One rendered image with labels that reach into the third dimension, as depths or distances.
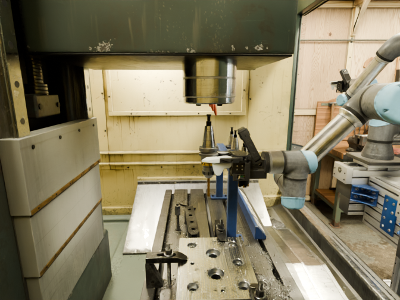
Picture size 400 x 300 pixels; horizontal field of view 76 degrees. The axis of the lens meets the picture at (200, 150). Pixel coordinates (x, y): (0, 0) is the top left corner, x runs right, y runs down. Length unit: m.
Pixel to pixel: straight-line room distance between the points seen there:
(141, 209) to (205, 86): 1.21
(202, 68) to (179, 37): 0.10
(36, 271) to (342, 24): 3.75
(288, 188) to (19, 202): 0.73
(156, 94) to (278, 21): 1.22
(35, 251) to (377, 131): 1.55
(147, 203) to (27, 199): 1.19
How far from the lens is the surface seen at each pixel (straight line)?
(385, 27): 4.13
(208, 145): 0.79
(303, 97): 3.64
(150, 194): 1.86
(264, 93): 1.87
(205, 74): 0.71
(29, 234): 0.75
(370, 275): 1.33
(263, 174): 0.85
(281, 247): 1.45
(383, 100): 0.90
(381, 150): 1.65
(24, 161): 0.68
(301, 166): 0.86
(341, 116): 1.03
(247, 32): 0.69
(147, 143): 1.86
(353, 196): 1.64
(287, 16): 0.73
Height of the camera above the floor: 1.52
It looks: 13 degrees down
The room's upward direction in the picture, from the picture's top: straight up
